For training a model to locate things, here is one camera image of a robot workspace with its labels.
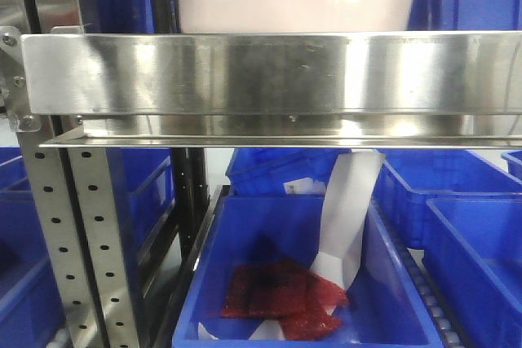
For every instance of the stainless steel shelf rail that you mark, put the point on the stainless steel shelf rail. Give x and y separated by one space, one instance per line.
356 90

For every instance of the perforated steel shelf post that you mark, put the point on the perforated steel shelf post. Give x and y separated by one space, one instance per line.
77 201

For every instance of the blue bin left front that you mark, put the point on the blue bin left front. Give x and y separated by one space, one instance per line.
31 309

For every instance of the blue bin rear right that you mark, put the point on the blue bin rear right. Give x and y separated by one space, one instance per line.
411 177

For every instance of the blue bin far right edge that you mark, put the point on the blue bin far right edge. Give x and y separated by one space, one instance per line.
514 162

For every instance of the blue bin rear centre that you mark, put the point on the blue bin rear centre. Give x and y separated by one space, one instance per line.
282 171

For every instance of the white paper strip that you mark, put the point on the white paper strip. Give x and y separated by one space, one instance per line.
323 235

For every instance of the blue bin front centre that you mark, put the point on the blue bin front centre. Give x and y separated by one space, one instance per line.
385 308

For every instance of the blue bin left rear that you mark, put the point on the blue bin left rear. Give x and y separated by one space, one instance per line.
149 187

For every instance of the black rear shelf post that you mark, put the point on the black rear shelf post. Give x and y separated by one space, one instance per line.
189 164

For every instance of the red mesh pad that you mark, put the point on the red mesh pad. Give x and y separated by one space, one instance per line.
285 292

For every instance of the blue bin front right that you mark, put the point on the blue bin front right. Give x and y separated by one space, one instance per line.
472 249

